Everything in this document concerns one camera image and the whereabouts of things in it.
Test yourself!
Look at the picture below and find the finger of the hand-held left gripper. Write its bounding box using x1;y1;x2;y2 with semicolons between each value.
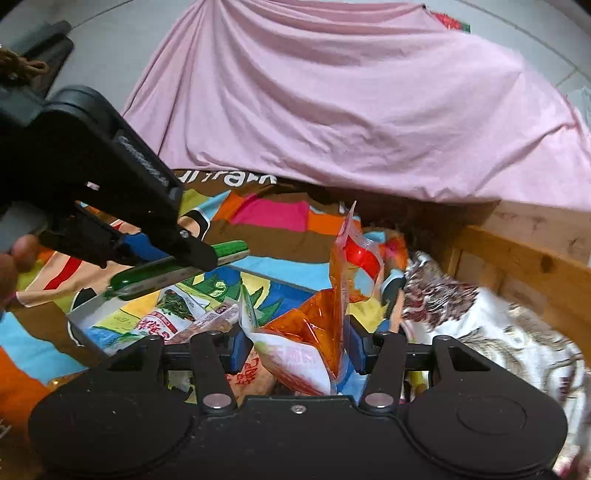
174;225;219;273
39;202;172;271

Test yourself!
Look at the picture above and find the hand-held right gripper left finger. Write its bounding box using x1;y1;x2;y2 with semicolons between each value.
92;330;253;414

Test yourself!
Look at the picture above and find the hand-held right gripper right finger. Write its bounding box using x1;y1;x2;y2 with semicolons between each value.
344;318;505;411

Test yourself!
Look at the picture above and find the green snack packet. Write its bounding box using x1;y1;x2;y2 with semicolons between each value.
107;240;251;302

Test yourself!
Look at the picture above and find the orange translucent snack bag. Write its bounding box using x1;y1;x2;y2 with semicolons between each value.
249;200;387;397

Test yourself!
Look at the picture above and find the person's left hand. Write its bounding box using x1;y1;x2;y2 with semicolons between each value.
0;234;43;315

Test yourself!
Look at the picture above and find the orange pink snack packet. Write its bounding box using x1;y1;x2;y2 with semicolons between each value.
228;355;278;400

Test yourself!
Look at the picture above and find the clear packet of brown snack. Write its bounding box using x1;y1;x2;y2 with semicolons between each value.
185;302;242;343

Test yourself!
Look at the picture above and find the white packet with green picture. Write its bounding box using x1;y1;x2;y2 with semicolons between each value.
139;285;209;345

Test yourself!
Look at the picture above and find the colourful cartoon printed blanket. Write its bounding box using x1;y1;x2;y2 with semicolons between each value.
0;170;411;462

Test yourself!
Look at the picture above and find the white floral satin quilt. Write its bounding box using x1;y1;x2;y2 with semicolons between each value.
383;249;589;477

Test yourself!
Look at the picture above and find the pink bed sheet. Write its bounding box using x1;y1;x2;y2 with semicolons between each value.
122;0;591;212

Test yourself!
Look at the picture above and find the wooden cabinet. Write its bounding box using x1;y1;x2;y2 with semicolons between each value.
480;198;591;260

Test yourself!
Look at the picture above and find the red floral cloth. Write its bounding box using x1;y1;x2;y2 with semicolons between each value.
431;11;472;34

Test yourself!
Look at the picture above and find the brown braided cord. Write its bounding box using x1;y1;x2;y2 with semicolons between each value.
0;47;51;85

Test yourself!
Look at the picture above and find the wooden bed frame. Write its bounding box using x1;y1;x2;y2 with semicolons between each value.
447;224;591;325

